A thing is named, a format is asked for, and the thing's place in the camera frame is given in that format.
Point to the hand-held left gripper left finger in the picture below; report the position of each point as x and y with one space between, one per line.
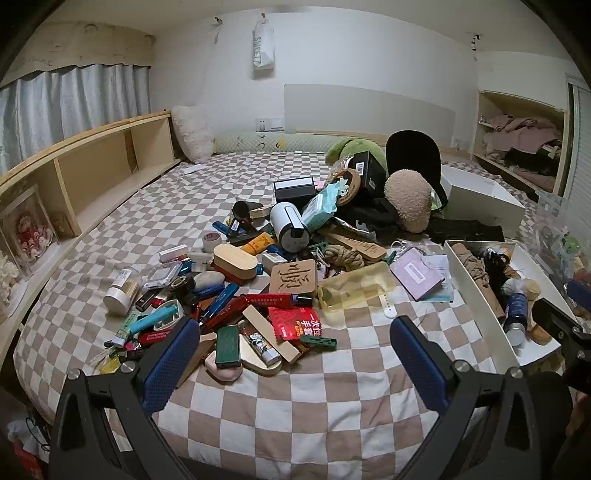
171 364

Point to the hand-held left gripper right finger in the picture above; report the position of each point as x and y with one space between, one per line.
418 364

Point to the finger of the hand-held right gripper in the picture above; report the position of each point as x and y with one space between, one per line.
554 318
581 291

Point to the white shallow tray box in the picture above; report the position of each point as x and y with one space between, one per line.
531 267

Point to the dark green box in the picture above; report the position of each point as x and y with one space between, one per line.
227 346

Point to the green clip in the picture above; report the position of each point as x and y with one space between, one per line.
318 342

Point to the beige wooden block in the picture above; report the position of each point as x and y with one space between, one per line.
270 332

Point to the red foil packet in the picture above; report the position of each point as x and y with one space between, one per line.
295 323

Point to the carved wooden plaque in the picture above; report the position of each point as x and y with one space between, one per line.
292 277

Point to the round wooden board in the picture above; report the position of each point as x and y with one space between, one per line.
541 333

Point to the wooden wedge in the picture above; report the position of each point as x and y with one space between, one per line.
198 357

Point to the blue bottle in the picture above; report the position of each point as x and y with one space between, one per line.
515 318

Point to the pink soap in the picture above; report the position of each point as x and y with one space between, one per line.
224 371

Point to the black feather bundle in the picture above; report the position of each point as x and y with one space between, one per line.
495 272

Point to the clear plastic bin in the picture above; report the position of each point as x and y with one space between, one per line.
554 221

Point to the black tape roll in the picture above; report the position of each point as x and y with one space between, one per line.
182 286

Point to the face mask packet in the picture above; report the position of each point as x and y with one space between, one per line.
443 288

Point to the blue pen case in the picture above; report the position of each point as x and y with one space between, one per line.
221 300

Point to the toothpick jar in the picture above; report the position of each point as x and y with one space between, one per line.
121 290

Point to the grey stone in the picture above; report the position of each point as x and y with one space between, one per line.
207 280

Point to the long red box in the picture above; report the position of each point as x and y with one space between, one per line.
258 302

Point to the oval wooden brush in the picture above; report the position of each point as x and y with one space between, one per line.
235 263

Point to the white tape roll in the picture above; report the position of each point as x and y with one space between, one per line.
211 242

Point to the black cloth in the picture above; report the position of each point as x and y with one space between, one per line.
461 228

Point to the long wooden tag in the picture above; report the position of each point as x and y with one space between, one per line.
360 244

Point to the white cardboard box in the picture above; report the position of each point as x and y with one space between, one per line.
480 194

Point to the orange tube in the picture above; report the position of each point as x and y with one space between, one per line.
258 243

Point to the white slatted door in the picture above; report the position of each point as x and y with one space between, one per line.
580 138

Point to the pile of clothes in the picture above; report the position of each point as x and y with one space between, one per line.
521 143

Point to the beige fleece earmuffs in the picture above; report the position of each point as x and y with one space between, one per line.
408 201

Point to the white cylinder device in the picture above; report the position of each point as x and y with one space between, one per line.
288 226

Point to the teal wipes packet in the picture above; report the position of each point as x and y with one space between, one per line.
321 207

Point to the round panda coaster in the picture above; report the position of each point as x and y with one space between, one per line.
347 187

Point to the framed red figure picture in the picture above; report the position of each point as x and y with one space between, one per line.
27 230

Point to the black box with label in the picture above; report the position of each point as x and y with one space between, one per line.
369 170

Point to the wooden bedside shelf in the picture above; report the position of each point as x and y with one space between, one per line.
92 175

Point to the black rectangular case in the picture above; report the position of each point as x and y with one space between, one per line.
293 189

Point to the green plush toy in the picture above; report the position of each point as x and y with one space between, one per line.
355 147

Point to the white fluffy pillow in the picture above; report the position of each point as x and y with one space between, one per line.
194 131

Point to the white headboard panel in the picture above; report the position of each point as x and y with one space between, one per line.
369 108

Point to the grey curtain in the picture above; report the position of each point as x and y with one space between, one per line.
69 101

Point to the white hanging bag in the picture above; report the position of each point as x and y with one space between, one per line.
263 50

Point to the beige curtain pelmet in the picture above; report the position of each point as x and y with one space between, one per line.
83 46

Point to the wooden wall niche shelf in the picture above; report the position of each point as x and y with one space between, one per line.
480 138

